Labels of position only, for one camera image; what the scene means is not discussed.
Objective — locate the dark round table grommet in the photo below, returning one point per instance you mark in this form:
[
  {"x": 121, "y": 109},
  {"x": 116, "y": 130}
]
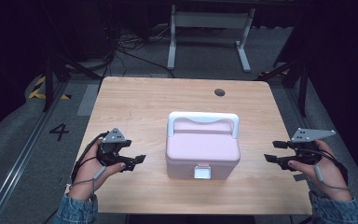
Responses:
[{"x": 219, "y": 92}]

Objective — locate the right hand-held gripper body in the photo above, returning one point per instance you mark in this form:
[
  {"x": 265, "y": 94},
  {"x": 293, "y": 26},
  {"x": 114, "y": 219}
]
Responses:
[{"x": 307, "y": 135}]

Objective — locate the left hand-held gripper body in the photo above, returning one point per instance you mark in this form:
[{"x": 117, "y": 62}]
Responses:
[{"x": 113, "y": 138}]

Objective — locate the person's left hand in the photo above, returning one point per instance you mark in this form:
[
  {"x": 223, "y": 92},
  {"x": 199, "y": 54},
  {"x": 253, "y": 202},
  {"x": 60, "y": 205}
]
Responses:
[{"x": 87, "y": 174}]

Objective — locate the white metal desk frame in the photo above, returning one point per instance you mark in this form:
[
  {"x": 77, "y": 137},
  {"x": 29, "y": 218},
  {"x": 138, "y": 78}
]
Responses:
[{"x": 211, "y": 20}]

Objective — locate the black metal stand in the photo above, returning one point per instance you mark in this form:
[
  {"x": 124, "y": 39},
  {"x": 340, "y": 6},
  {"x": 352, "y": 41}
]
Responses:
[
  {"x": 51, "y": 77},
  {"x": 303, "y": 84}
]

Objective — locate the person's right hand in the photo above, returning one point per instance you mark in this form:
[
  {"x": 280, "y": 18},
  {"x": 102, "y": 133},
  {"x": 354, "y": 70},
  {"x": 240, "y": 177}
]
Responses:
[{"x": 331, "y": 175}]

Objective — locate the yellow black floor tape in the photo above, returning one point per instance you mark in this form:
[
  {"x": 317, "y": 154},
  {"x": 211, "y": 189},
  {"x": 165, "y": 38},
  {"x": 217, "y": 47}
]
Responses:
[{"x": 38, "y": 91}]

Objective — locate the metal floor rail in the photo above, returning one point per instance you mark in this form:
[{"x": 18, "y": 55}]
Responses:
[
  {"x": 18, "y": 161},
  {"x": 295, "y": 102}
]

